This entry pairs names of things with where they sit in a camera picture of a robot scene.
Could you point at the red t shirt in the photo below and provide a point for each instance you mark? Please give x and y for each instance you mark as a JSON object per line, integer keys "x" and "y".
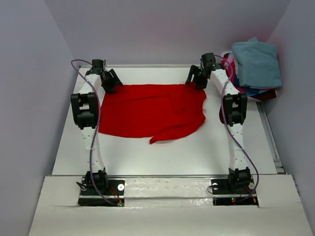
{"x": 158, "y": 112}

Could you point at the dark maroon t shirt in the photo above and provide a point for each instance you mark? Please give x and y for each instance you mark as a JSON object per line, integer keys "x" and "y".
{"x": 266, "y": 95}

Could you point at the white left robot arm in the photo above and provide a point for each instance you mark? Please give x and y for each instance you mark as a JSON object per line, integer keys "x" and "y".
{"x": 85, "y": 105}

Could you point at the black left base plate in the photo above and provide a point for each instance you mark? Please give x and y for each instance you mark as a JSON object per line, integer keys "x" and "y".
{"x": 113, "y": 196}

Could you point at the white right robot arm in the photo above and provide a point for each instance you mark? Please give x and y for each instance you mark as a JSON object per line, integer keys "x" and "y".
{"x": 233, "y": 111}

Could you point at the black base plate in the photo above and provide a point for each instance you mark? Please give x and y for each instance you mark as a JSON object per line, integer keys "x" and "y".
{"x": 223, "y": 195}
{"x": 113, "y": 196}

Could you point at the pink t shirt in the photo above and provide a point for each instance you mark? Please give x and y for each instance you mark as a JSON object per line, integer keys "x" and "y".
{"x": 231, "y": 65}

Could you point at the bright blue t shirt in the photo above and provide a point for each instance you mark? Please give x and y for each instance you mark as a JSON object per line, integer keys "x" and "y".
{"x": 243, "y": 89}

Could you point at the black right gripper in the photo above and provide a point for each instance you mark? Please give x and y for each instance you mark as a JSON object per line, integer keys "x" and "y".
{"x": 201, "y": 84}

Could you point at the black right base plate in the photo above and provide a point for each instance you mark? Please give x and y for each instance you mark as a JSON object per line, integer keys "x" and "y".
{"x": 223, "y": 195}

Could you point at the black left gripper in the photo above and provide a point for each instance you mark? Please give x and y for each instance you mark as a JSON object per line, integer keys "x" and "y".
{"x": 115, "y": 81}

